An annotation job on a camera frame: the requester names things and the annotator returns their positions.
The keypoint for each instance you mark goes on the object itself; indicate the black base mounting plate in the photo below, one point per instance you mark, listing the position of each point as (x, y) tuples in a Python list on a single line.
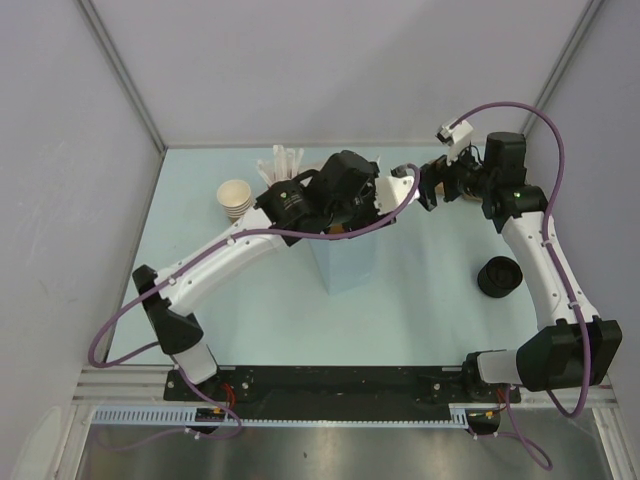
[(348, 393)]

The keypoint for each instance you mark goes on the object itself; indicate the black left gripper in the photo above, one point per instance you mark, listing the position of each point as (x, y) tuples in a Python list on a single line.
[(371, 217)]

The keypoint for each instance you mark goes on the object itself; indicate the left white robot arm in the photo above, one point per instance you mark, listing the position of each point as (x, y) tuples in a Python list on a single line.
[(282, 215)]

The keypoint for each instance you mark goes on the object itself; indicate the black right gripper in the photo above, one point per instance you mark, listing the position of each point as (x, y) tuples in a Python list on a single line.
[(432, 174)]

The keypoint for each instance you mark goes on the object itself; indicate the aluminium frame rail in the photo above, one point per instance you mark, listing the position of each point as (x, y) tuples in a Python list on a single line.
[(158, 396)]

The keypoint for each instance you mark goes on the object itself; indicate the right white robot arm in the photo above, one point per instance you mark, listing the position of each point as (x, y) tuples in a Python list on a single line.
[(573, 346)]

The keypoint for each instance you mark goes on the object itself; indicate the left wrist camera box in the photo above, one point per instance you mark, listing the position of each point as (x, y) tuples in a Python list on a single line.
[(391, 192)]

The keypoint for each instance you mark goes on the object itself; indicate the white and blue paper bag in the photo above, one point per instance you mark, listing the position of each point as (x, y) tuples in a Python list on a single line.
[(343, 264)]

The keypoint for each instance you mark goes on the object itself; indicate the bundle of wrapped white straws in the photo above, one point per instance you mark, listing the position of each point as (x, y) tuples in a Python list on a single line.
[(285, 164)]

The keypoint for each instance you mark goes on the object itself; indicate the stack of brown paper cups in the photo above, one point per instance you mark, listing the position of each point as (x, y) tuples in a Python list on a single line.
[(235, 197)]

